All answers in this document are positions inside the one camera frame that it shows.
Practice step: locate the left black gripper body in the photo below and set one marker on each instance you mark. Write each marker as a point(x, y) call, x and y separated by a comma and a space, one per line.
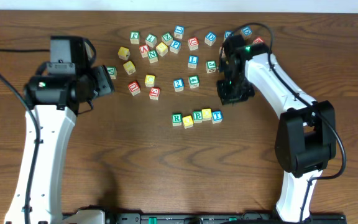
point(103, 79)

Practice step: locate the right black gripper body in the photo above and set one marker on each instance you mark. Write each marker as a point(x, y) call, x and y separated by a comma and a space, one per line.
point(234, 89)

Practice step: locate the blue T block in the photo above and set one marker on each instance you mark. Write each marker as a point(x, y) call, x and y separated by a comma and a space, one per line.
point(217, 116)

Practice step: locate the green B block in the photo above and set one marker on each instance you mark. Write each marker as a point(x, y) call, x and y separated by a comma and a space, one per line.
point(197, 116)

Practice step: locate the yellow O block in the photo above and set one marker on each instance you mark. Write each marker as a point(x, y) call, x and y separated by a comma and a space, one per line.
point(187, 121)

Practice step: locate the green R block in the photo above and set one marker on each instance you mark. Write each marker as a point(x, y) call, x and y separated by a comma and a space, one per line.
point(176, 119)

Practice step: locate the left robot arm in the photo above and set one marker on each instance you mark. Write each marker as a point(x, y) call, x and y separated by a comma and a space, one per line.
point(53, 97)

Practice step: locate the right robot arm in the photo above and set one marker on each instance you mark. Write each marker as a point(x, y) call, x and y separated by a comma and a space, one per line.
point(305, 142)

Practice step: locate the green V block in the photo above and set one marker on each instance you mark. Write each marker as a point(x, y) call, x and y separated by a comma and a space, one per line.
point(112, 72)

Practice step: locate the red U block lower left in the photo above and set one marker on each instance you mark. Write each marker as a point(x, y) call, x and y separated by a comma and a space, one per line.
point(134, 88)

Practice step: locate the red u block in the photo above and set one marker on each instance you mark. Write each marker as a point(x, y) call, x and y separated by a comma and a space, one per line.
point(193, 43)
point(134, 88)

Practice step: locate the green J block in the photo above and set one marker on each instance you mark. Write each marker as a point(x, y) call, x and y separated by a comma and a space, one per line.
point(211, 66)

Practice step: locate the green 4 block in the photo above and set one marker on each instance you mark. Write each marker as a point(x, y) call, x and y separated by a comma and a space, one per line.
point(193, 81)

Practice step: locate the yellow C block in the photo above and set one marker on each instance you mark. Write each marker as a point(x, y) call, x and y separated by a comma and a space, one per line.
point(150, 80)

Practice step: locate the blue L block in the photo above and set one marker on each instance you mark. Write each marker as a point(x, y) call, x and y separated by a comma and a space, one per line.
point(192, 61)

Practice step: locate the red E block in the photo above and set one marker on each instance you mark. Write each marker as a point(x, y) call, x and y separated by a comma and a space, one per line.
point(154, 93)

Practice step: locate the blue 2 block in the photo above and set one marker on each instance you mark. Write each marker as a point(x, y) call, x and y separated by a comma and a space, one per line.
point(178, 85)

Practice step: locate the red A block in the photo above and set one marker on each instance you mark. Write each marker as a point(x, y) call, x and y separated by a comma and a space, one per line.
point(144, 50)

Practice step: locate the blue D block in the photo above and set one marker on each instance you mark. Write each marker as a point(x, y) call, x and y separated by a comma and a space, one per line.
point(210, 38)

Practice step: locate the green N block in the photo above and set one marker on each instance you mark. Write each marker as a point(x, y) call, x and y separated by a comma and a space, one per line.
point(152, 56)

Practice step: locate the red M block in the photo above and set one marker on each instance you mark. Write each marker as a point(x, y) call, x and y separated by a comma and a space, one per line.
point(258, 40)

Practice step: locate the red U block upper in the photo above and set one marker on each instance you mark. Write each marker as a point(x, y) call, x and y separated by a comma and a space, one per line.
point(193, 43)

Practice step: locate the green L block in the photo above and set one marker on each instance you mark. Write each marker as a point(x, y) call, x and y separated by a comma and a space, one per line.
point(151, 40)

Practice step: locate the blue P block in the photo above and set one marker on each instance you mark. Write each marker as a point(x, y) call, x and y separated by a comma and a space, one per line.
point(175, 46)

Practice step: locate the green Z block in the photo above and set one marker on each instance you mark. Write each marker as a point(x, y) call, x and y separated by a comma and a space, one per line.
point(167, 38)

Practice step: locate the blue J block top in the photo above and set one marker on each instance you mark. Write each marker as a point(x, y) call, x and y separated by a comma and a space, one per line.
point(179, 32)

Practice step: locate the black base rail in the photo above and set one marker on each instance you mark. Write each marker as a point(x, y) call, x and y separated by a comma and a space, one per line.
point(98, 216)

